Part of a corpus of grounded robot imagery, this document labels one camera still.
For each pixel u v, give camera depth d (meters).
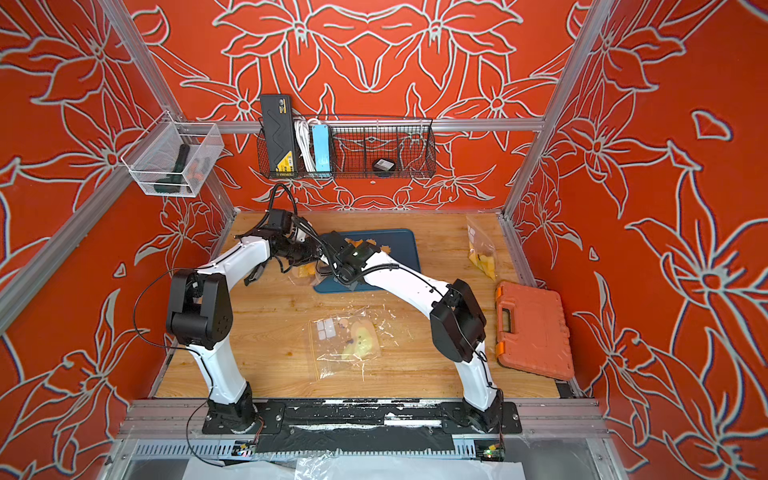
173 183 0.79
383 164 0.96
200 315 0.50
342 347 0.86
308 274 1.00
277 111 0.85
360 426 0.73
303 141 0.88
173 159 0.91
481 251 1.02
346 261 0.61
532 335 0.80
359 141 0.96
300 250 0.83
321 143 0.90
